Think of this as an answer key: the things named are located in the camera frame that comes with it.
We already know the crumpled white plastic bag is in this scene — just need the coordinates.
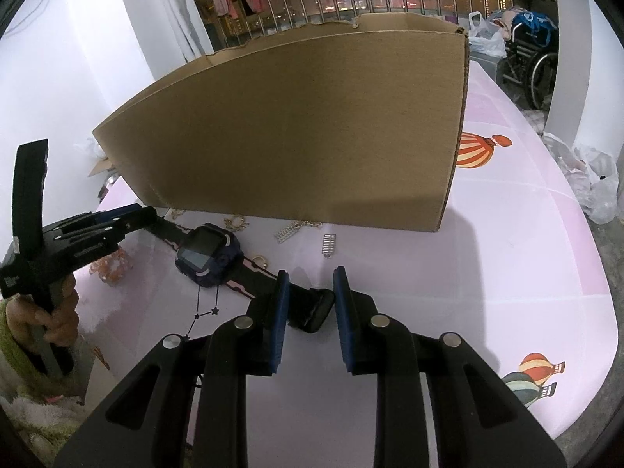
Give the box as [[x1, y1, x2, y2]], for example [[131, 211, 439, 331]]
[[543, 131, 620, 225]]

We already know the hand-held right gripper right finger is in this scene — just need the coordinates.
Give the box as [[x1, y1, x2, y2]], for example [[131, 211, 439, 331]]
[[333, 266, 569, 468]]

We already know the person's left hand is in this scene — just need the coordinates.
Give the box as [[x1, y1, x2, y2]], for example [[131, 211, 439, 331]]
[[7, 273, 80, 347]]

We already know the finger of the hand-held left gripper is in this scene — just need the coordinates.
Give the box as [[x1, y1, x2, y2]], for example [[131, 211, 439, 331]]
[[61, 206, 158, 236], [43, 227, 129, 274]]

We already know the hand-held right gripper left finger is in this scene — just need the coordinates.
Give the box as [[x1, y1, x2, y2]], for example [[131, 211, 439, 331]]
[[53, 270, 292, 468]]

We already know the orange beaded bracelet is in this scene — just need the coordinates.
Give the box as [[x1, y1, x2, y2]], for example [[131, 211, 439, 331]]
[[90, 248, 134, 286]]

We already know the brown cardboard box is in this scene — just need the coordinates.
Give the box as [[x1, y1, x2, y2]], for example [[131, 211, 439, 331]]
[[92, 12, 471, 234]]

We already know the white curtain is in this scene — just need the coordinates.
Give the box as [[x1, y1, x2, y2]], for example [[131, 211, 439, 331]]
[[146, 0, 215, 64]]

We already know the dark blue smartwatch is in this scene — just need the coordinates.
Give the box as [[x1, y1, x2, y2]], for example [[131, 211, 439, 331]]
[[146, 218, 337, 335]]

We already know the wheelchair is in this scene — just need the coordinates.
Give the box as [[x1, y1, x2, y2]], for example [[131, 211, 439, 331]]
[[502, 10, 559, 110]]

